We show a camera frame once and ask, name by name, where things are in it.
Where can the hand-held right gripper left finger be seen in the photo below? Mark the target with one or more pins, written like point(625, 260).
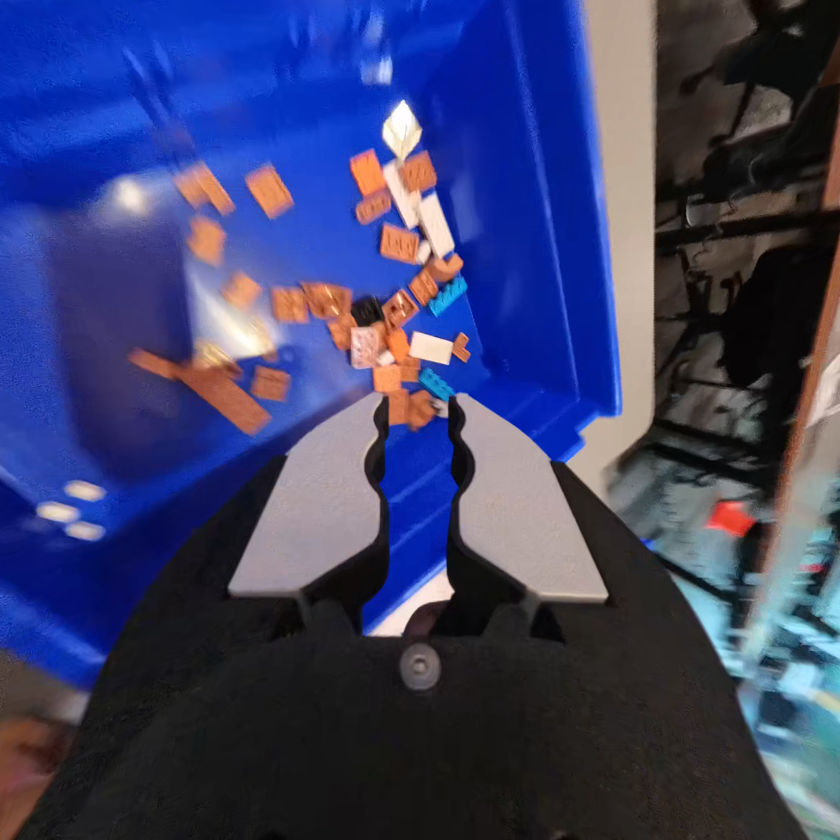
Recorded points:
point(308, 518)

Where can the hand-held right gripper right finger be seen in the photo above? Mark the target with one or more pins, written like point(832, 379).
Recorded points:
point(525, 525)

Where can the pile of toy bricks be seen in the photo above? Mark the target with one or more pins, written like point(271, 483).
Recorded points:
point(394, 243)

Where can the blue plastic bin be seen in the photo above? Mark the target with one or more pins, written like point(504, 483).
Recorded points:
point(328, 79)

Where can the grey desk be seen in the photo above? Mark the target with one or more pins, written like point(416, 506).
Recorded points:
point(623, 197)

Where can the red flat object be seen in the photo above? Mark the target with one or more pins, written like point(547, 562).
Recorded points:
point(728, 518)

